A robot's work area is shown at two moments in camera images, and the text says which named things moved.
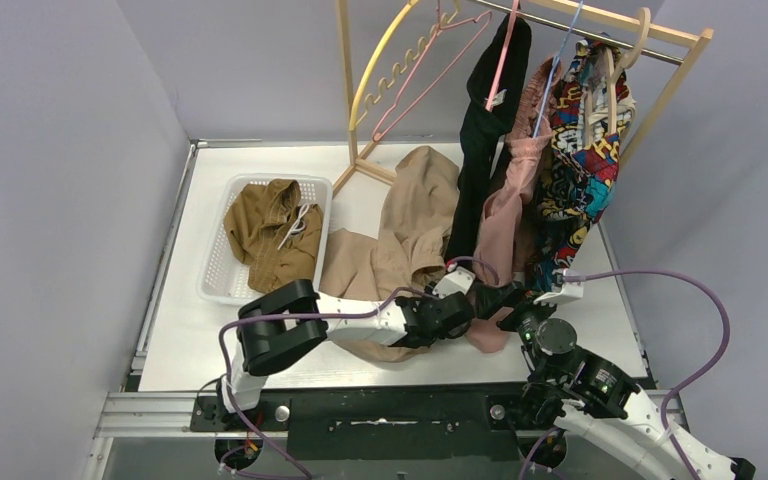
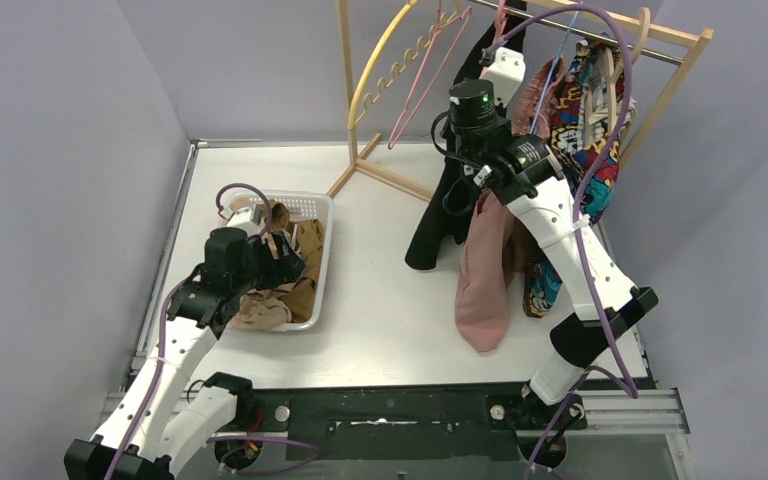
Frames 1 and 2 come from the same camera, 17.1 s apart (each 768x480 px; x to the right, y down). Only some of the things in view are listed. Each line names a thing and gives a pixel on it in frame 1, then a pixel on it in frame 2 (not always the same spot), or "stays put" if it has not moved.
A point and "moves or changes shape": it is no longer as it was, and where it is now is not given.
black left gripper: [461, 312] → [284, 263]
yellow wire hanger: [399, 69] stays put
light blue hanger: [554, 73] stays put
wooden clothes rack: [702, 38] stays put
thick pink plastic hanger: [503, 55] → [499, 26]
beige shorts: [418, 203] moves or changes shape
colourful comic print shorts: [592, 98] stays put
